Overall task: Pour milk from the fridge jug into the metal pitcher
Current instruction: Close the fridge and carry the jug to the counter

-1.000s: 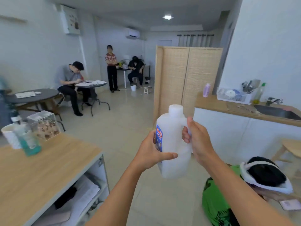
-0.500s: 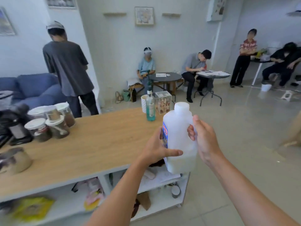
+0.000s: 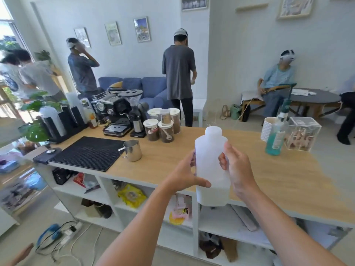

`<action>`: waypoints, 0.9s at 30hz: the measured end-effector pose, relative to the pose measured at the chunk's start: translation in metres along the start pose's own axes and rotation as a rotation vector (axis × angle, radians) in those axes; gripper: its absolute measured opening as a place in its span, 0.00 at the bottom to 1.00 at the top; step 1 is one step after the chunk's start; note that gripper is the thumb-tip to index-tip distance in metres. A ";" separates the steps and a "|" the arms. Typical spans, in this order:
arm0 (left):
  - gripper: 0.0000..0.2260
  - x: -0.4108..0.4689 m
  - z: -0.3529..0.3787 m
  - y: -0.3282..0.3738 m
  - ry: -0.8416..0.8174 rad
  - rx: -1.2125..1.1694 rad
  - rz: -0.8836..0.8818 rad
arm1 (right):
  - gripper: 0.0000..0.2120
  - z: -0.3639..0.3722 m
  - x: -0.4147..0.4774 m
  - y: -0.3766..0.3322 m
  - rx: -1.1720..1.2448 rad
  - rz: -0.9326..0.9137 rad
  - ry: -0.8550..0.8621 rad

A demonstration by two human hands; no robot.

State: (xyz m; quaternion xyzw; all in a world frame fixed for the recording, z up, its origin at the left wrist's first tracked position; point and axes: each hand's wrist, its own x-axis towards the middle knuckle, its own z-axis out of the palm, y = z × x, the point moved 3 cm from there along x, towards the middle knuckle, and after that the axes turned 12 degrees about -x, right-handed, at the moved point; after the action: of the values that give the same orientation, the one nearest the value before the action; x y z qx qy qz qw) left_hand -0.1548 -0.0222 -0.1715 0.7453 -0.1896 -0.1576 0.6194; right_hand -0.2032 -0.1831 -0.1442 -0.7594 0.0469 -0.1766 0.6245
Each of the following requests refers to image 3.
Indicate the black tamper mat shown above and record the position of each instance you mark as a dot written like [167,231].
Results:
[45,157]

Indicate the person's left hand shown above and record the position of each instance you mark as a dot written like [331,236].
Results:
[183,177]

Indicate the yellow cushion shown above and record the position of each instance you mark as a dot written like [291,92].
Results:
[116,85]

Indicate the framed sketch picture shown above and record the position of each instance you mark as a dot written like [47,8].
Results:
[82,37]

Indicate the black cup holder rack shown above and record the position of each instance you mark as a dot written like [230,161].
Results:
[69,127]

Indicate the framed pale green picture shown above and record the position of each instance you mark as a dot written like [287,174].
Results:
[113,33]

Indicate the clear canister white lid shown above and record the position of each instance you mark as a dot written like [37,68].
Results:
[166,134]
[176,121]
[151,130]
[154,113]

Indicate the white shelf counter wooden top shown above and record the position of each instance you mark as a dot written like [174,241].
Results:
[277,177]

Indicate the tan handbag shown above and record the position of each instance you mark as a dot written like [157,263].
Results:
[225,113]

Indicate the black coffee grinder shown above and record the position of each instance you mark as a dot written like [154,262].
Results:
[137,119]

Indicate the black espresso machine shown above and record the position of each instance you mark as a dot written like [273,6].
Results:
[111,108]

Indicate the green leafy plant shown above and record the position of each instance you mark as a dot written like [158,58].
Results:
[36,130]

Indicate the black rubber bar mat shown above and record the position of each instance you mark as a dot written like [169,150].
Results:
[86,153]

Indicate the steel shaker jar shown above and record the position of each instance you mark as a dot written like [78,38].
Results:
[165,116]

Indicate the white patterned cup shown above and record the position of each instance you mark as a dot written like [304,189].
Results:
[267,130]

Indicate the white power strip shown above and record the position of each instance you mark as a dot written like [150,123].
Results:
[70,234]

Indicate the pink and yellow packet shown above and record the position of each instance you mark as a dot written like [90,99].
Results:
[181,211]

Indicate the clear acrylic box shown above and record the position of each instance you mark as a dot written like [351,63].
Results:
[302,134]

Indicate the stack of white lids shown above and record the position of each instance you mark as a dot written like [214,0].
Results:
[51,121]

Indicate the framed colourful picture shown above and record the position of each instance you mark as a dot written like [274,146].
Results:
[142,29]

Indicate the black floor bag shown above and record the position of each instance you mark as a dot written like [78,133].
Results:
[246,113]

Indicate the white plastic milk jug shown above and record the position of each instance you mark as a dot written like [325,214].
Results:
[210,168]

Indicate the teal liquid pump bottle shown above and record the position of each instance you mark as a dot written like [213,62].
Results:
[273,141]

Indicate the wooden wall shelf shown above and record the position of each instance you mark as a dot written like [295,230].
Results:
[251,7]

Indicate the white headset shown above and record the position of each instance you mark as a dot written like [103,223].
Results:
[288,55]
[180,32]
[75,45]

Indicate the wooden bench white cushion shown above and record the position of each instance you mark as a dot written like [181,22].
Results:
[251,96]

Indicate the light wooden framed picture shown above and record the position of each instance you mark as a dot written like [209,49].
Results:
[296,6]

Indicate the yellow snack packet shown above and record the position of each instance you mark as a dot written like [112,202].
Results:
[132,196]

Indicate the person's right hand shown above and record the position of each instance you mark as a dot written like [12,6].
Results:
[240,171]

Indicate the person's left forearm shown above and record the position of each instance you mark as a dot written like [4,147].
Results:
[138,232]

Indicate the person's right forearm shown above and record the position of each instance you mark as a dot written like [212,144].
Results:
[283,232]

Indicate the amber syrup bottle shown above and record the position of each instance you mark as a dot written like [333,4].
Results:
[93,119]

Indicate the stack of clear cups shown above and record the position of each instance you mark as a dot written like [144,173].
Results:
[75,105]

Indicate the blue sofa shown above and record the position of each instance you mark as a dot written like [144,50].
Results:
[149,85]

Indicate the dark framed picture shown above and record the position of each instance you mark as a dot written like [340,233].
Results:
[195,3]

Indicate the green bag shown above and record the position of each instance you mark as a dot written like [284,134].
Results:
[235,112]

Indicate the stainless steel milk pitcher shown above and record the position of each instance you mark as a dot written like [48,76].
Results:
[133,150]

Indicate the white papers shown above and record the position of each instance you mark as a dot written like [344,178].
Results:
[299,92]

